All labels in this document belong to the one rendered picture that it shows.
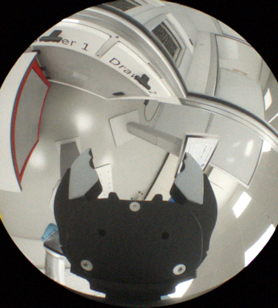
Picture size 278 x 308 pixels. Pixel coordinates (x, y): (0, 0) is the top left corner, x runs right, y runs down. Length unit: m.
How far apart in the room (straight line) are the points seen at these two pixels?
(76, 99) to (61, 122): 0.29
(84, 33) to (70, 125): 1.00
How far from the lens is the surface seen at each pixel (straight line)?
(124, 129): 1.38
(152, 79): 0.35
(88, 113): 1.17
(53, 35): 0.31
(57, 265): 0.47
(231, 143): 1.59
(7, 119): 0.46
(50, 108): 1.15
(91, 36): 0.29
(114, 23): 0.26
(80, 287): 3.33
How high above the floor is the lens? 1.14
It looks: 37 degrees down
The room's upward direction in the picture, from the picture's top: 123 degrees clockwise
